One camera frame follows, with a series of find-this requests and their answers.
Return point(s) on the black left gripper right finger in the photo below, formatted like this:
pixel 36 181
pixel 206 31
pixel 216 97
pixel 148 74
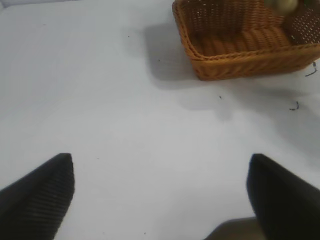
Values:
pixel 287 200

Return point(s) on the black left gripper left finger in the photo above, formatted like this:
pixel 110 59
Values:
pixel 37 200

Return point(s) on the long striped bread loaf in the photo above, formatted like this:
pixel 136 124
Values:
pixel 282 4

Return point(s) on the brown woven wicker basket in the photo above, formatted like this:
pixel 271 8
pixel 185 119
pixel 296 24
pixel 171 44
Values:
pixel 250 62

